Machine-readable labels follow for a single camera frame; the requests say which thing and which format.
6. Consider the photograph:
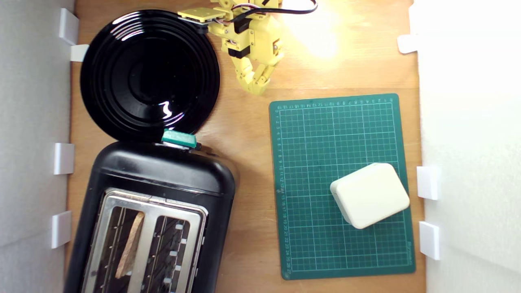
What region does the green toaster lever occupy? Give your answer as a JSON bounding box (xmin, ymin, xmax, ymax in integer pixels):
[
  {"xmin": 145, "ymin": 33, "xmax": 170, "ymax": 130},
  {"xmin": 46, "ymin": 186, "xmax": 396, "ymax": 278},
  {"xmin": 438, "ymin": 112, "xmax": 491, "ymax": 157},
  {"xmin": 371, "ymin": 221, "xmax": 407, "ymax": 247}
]
[{"xmin": 161, "ymin": 129, "xmax": 197, "ymax": 149}]

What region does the black two-slot toaster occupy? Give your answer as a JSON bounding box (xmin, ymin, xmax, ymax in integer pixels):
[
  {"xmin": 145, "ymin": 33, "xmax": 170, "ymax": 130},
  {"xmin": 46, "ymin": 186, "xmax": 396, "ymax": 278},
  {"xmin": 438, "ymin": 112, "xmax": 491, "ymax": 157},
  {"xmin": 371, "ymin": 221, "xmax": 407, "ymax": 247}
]
[{"xmin": 63, "ymin": 140, "xmax": 237, "ymax": 293}]

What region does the green cutting mat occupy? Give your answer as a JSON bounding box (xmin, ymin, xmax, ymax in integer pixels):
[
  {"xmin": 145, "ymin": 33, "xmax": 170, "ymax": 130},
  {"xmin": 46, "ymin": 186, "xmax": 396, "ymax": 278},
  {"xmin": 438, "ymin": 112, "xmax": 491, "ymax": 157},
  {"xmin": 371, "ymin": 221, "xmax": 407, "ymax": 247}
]
[{"xmin": 269, "ymin": 94, "xmax": 416, "ymax": 280}]

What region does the black round plate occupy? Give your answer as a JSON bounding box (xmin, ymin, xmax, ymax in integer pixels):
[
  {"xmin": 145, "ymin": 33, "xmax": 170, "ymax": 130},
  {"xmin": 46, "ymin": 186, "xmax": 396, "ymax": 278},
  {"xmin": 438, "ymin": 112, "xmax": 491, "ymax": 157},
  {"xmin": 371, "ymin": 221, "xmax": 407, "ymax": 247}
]
[{"xmin": 80, "ymin": 9, "xmax": 221, "ymax": 144}]

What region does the white rounded block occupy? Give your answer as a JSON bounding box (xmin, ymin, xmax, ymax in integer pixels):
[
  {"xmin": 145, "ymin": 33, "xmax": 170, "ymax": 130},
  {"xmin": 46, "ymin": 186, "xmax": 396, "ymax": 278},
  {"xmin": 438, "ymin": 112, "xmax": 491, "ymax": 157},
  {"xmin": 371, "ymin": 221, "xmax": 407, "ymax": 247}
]
[{"xmin": 330, "ymin": 163, "xmax": 411, "ymax": 230}]

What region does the brown bread slice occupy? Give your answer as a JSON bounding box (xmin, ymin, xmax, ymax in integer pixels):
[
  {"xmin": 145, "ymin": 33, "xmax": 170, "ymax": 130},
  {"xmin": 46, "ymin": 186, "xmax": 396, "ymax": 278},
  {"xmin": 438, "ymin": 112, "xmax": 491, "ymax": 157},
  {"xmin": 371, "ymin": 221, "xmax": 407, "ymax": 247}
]
[{"xmin": 115, "ymin": 211, "xmax": 145, "ymax": 280}]

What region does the yellow gripper camera mount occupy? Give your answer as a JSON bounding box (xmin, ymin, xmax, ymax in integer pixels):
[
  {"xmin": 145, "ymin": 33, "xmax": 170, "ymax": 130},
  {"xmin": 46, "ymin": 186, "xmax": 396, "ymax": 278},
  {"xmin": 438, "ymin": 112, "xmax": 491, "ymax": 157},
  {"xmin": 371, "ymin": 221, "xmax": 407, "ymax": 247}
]
[{"xmin": 177, "ymin": 7, "xmax": 227, "ymax": 34}]

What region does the white wall clip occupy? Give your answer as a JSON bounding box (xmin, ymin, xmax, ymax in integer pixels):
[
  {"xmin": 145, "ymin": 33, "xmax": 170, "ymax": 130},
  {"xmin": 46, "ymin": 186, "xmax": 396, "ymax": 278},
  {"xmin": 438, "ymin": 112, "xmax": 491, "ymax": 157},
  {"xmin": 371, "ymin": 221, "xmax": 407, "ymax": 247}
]
[
  {"xmin": 59, "ymin": 8, "xmax": 79, "ymax": 46},
  {"xmin": 416, "ymin": 166, "xmax": 440, "ymax": 201},
  {"xmin": 70, "ymin": 44, "xmax": 90, "ymax": 62},
  {"xmin": 397, "ymin": 34, "xmax": 419, "ymax": 55},
  {"xmin": 419, "ymin": 221, "xmax": 441, "ymax": 261},
  {"xmin": 51, "ymin": 210, "xmax": 72, "ymax": 249},
  {"xmin": 54, "ymin": 142, "xmax": 75, "ymax": 175}
]

